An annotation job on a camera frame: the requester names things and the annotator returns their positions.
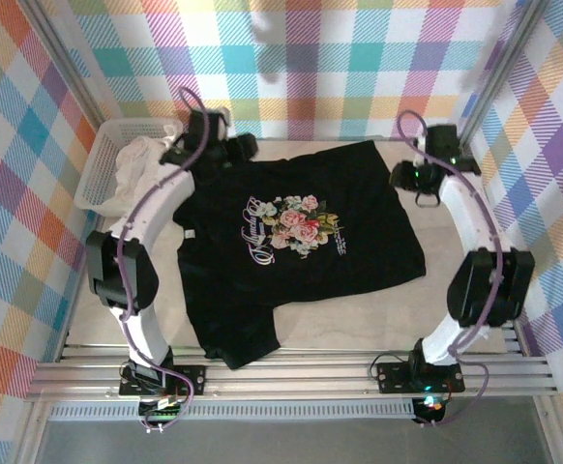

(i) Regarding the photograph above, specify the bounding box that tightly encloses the black floral print t-shirt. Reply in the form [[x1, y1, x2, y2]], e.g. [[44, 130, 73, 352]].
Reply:
[[172, 140, 428, 371]]

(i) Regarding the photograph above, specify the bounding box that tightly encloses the crumpled white cloth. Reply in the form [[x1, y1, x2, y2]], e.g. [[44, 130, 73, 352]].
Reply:
[[111, 123, 186, 214]]

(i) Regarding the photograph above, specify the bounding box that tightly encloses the white perforated plastic basket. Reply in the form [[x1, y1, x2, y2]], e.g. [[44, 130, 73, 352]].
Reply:
[[74, 118, 186, 219]]

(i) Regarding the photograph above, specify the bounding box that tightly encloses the controller board with lit LED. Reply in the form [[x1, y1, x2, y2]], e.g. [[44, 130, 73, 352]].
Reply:
[[410, 393, 450, 426]]

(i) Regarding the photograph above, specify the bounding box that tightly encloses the green terminal controller board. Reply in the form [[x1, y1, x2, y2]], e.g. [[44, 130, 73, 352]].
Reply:
[[137, 394, 189, 433]]

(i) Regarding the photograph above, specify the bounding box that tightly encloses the aluminium frame post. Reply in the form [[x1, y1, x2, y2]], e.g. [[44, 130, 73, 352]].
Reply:
[[22, 0, 104, 127], [454, 0, 548, 146]]

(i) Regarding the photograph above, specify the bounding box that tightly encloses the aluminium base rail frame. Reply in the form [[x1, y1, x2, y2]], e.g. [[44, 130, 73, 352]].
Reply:
[[24, 340, 561, 403]]

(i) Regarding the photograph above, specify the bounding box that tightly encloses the grey slotted cable duct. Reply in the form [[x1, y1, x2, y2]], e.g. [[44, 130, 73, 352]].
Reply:
[[47, 403, 417, 422]]

